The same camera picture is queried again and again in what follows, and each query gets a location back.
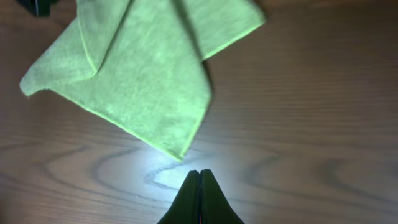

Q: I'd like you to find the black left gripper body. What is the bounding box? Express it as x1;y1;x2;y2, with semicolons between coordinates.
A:
17;0;59;17

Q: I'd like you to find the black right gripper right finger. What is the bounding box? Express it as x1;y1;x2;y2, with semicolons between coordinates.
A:
200;169;244;224

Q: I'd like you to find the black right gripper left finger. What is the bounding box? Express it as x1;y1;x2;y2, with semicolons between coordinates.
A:
158;170;200;224

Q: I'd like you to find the light green microfiber cloth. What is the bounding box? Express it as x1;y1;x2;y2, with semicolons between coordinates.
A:
20;0;266;160

